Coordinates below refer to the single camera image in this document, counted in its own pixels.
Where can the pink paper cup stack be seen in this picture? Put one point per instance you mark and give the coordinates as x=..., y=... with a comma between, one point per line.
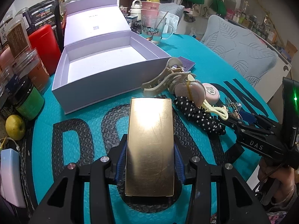
x=150, y=8

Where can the white thermos bottle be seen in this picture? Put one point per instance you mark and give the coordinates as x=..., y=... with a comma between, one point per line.
x=136, y=9

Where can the clear jar brown label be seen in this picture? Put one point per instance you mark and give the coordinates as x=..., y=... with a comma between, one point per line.
x=17, y=37

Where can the clear jar red powder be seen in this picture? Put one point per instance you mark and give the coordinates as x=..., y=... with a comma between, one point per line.
x=30, y=64

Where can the cream yellow hair clip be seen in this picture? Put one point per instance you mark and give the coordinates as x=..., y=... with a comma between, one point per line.
x=222, y=112

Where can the glass mug with cartoon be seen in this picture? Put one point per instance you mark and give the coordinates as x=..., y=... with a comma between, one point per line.
x=152, y=29

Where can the purple card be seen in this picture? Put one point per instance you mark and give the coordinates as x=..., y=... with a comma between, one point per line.
x=186, y=64

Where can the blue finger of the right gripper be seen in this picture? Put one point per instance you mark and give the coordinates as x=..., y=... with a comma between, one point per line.
x=248, y=117

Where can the teal bubble mailer mat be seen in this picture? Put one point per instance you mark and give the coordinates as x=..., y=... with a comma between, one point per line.
x=88, y=134

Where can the small gold metal hair clip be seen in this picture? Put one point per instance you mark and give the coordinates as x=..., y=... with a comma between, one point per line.
x=233, y=108

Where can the pink oval hair clip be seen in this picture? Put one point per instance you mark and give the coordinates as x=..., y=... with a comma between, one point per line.
x=193, y=90

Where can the yellow lemon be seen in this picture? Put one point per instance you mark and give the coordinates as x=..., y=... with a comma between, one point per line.
x=15, y=127

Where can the gold rectangular box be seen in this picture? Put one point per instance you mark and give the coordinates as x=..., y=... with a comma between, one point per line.
x=150, y=148

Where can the black polka dot scrunchie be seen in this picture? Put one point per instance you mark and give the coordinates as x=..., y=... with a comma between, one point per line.
x=199, y=116

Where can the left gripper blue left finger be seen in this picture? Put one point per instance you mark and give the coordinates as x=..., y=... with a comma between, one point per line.
x=121, y=164

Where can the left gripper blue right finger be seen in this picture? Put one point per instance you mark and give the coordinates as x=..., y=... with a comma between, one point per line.
x=179, y=165

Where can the green label dark jar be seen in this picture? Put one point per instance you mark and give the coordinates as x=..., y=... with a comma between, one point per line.
x=27, y=99

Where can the beige hair claw clip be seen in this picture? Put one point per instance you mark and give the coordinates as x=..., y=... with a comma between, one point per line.
x=171, y=75

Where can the red plastic canister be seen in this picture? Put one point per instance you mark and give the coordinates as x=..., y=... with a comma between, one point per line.
x=44, y=41

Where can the pink round compact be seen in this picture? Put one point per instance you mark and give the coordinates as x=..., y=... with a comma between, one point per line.
x=212, y=94

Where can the grey leaf pattern chair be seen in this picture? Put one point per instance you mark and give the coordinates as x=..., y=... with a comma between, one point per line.
x=240, y=48

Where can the lavender open gift box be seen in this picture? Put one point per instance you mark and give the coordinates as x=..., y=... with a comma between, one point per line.
x=102, y=56

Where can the black snack pouch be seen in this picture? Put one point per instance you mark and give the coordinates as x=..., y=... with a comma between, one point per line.
x=47, y=12

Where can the gradient blue pink box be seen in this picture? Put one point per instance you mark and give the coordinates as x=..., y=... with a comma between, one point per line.
x=11, y=188

